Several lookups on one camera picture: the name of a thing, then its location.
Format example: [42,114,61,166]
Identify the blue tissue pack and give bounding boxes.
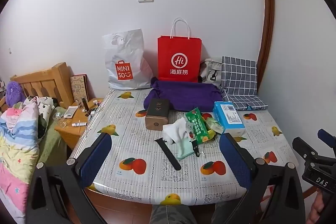
[212,101,246,138]

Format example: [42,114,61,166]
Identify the clear glass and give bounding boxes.
[52,111,69,128]

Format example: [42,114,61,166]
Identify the wooden table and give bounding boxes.
[84,186,265,224]

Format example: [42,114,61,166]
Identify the grey fabric bag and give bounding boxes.
[199,58,223,85]

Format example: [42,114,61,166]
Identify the brown wooden door frame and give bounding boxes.
[256,0,275,96]

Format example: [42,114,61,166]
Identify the white plastic shopping bag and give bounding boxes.
[102,28,154,90]

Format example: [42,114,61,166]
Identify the patterned brown notebook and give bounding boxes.
[70,74,90,106]

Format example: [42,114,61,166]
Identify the dark rectangular box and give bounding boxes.
[145,98,170,131]

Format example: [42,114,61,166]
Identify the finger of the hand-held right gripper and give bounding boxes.
[317,129,336,157]
[292,137,320,162]

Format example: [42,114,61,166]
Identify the mint green sock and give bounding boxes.
[175,139,195,160]

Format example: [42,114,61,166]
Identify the fruit printed tablecloth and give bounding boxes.
[67,89,300,205]

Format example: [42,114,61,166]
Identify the person's right hand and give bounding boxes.
[307,194,327,224]

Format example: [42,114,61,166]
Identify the wooden nightstand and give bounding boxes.
[54,98,105,151]

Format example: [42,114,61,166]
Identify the red paper carrier bag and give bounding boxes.
[157,17,202,83]

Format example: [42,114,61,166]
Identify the person's camouflage trousers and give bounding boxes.
[150,203,250,224]

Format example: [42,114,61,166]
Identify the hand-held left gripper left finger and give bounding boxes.
[25,132,113,224]

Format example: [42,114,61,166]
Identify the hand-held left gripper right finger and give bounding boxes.
[219,132,311,224]

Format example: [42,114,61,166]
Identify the wooden bed headboard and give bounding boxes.
[10,62,75,109]

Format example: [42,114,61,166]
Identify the flat white packet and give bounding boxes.
[64,106,79,119]

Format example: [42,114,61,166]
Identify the purple plush toy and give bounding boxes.
[6,81,22,106]

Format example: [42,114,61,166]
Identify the green bedsheet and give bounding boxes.
[38,106,67,169]

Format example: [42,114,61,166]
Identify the green wet wipes packet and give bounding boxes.
[184,108,210,145]

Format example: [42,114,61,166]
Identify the light green tissue pack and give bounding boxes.
[205,118,225,140]

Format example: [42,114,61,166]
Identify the purple cloth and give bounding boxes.
[143,77,223,113]

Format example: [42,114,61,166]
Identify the colourful striped blanket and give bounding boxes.
[0,102,40,224]

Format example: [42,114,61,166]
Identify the long black watch strap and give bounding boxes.
[154,137,182,171]

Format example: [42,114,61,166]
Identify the grey checked cushion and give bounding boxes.
[220,56,269,111]

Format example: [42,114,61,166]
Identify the black and white floral cloth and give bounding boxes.
[25,96,55,135]

